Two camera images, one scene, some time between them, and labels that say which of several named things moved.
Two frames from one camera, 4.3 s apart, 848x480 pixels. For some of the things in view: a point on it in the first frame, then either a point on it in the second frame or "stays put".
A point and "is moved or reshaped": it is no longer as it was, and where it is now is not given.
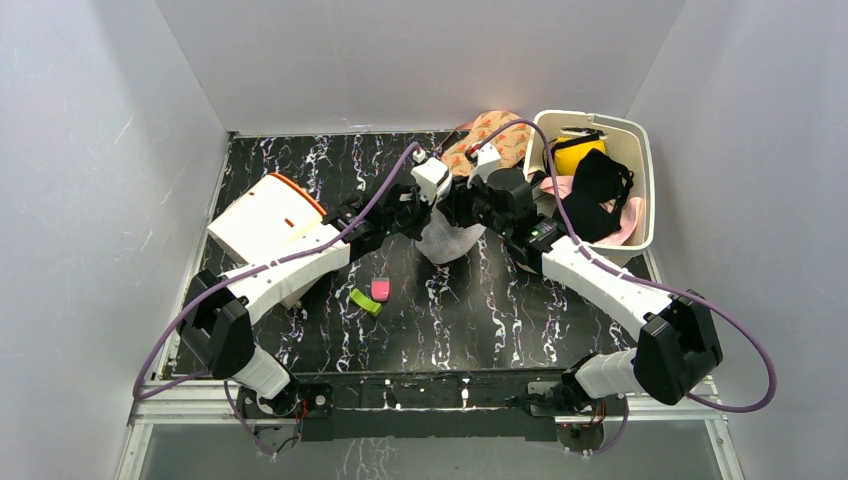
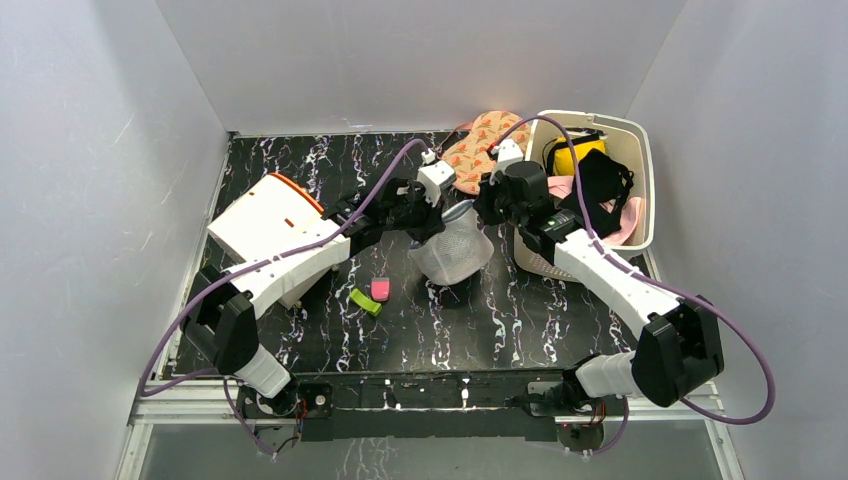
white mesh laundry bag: x=443 y=242 is moved or reshaped
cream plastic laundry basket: x=627 y=142 stays put
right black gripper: x=460 y=206 → x=490 y=204
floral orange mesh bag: x=500 y=129 stays put
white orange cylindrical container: x=273 y=213 stays put
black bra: x=600 y=188 stays put
